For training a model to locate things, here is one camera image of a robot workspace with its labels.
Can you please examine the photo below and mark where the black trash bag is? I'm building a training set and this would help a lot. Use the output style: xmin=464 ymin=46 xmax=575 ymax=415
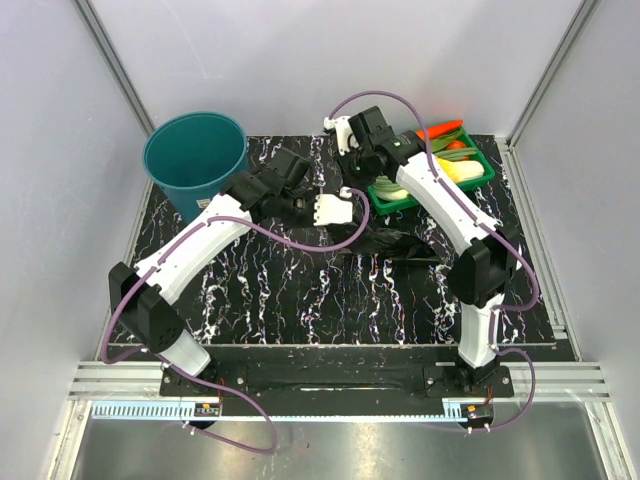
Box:
xmin=337 ymin=225 xmax=440 ymax=267

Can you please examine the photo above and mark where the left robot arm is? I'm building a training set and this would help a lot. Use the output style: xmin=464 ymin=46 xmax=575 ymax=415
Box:
xmin=108 ymin=149 xmax=318 ymax=395

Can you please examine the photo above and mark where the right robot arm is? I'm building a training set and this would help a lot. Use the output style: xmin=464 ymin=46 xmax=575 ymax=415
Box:
xmin=324 ymin=107 xmax=518 ymax=396

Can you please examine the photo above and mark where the teal plastic trash bin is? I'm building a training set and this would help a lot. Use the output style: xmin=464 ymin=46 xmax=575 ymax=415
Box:
xmin=143 ymin=112 xmax=249 ymax=223

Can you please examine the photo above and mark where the green long beans bundle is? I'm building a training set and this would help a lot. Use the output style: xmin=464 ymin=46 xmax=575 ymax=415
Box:
xmin=373 ymin=147 xmax=476 ymax=185

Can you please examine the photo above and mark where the white radish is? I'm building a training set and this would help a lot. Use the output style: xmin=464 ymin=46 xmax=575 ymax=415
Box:
xmin=372 ymin=183 xmax=410 ymax=202

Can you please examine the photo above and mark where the green plastic vegetable tray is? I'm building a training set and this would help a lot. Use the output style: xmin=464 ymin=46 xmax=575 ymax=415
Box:
xmin=367 ymin=120 xmax=495 ymax=215

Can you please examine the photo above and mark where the large orange carrot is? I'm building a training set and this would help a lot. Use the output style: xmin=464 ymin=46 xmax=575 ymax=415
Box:
xmin=426 ymin=120 xmax=464 ymax=140

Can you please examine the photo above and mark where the yellow white cabbage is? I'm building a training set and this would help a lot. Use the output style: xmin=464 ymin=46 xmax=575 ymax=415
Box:
xmin=436 ymin=157 xmax=484 ymax=184

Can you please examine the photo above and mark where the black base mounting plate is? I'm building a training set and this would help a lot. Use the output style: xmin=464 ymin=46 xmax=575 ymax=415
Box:
xmin=159 ymin=343 xmax=516 ymax=419

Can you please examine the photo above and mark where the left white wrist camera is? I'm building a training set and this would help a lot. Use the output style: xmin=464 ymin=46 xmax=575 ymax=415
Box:
xmin=313 ymin=187 xmax=353 ymax=227

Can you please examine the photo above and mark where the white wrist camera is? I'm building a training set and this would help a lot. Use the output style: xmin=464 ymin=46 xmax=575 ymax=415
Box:
xmin=313 ymin=187 xmax=353 ymax=227
xmin=323 ymin=116 xmax=359 ymax=156

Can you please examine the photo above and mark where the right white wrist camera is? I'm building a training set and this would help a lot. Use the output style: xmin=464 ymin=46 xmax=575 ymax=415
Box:
xmin=323 ymin=116 xmax=359 ymax=156

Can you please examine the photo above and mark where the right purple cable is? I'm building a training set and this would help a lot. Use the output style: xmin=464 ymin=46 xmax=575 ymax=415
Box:
xmin=329 ymin=89 xmax=541 ymax=434

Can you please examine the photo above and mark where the purple cable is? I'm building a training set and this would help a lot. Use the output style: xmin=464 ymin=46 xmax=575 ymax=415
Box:
xmin=99 ymin=187 xmax=372 ymax=454
xmin=329 ymin=89 xmax=541 ymax=434

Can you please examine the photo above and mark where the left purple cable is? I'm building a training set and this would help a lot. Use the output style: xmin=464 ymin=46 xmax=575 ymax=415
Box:
xmin=99 ymin=187 xmax=372 ymax=454

